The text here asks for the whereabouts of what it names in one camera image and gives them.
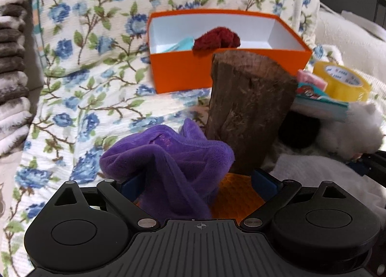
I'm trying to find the orange honeycomb silicone mat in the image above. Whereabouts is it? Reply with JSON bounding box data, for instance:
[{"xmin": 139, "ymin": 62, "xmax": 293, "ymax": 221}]
[{"xmin": 134, "ymin": 173, "xmax": 264, "ymax": 223}]

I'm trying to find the white fluffy plush toy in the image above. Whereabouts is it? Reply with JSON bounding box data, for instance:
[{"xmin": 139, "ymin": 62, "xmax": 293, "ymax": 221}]
[{"xmin": 317, "ymin": 103, "xmax": 384, "ymax": 161}]

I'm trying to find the white cloth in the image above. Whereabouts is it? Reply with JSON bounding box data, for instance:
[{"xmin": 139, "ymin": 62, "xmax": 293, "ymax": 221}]
[{"xmin": 270, "ymin": 153, "xmax": 385, "ymax": 226}]

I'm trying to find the purple fleece cloth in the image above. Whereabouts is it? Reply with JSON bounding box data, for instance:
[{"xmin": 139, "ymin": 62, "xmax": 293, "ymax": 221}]
[{"xmin": 99, "ymin": 119, "xmax": 235, "ymax": 222}]

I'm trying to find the teal cartoon mask packet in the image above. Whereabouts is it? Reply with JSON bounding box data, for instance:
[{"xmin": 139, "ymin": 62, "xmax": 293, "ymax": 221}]
[{"xmin": 291, "ymin": 83, "xmax": 349, "ymax": 121}]

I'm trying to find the pink tissue packet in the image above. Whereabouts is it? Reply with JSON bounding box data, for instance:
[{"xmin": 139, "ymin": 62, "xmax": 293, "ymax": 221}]
[{"xmin": 297, "ymin": 70, "xmax": 328, "ymax": 91}]

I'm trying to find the teal tissue packet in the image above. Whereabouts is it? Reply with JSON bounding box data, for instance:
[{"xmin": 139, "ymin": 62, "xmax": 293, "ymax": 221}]
[{"xmin": 164, "ymin": 36, "xmax": 194, "ymax": 53}]

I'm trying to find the dark red knitted scrunchie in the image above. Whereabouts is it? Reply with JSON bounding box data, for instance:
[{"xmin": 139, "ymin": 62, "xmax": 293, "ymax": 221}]
[{"xmin": 192, "ymin": 27, "xmax": 241, "ymax": 52}]

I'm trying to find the black round object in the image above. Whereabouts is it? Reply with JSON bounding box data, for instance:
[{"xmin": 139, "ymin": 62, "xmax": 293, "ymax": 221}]
[{"xmin": 272, "ymin": 110, "xmax": 321, "ymax": 152}]

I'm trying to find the yellow packing tape roll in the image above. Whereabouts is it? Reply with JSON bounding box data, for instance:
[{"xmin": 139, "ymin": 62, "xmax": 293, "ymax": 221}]
[{"xmin": 313, "ymin": 61, "xmax": 371, "ymax": 103}]

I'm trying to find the white embossed cushion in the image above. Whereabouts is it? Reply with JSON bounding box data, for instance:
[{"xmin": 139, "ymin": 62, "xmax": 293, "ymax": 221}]
[{"xmin": 315, "ymin": 10, "xmax": 385, "ymax": 82}]

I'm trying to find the brown wooden log stump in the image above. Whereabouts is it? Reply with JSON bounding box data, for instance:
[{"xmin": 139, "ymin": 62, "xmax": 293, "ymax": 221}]
[{"xmin": 205, "ymin": 49, "xmax": 298, "ymax": 175}]

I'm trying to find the white power strip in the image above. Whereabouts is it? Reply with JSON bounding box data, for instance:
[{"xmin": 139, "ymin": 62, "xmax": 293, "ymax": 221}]
[{"xmin": 341, "ymin": 10, "xmax": 385, "ymax": 39}]

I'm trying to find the striped brown white blanket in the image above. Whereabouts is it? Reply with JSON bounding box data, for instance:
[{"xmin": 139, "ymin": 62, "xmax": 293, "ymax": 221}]
[{"xmin": 1, "ymin": 0, "xmax": 32, "ymax": 157}]

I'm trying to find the orange cardboard box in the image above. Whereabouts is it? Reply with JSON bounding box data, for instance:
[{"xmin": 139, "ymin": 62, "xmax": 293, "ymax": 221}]
[{"xmin": 146, "ymin": 8, "xmax": 313, "ymax": 95}]

